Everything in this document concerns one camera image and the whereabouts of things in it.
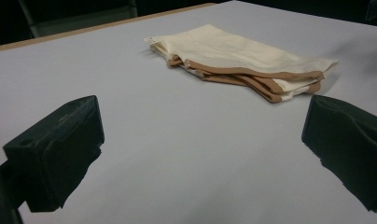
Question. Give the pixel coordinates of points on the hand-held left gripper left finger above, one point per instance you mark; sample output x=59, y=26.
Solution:
x=56, y=149

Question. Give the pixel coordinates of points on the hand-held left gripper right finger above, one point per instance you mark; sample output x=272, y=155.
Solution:
x=351, y=146

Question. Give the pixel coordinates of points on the cream cloth with tan trim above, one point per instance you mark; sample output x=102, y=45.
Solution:
x=239, y=59

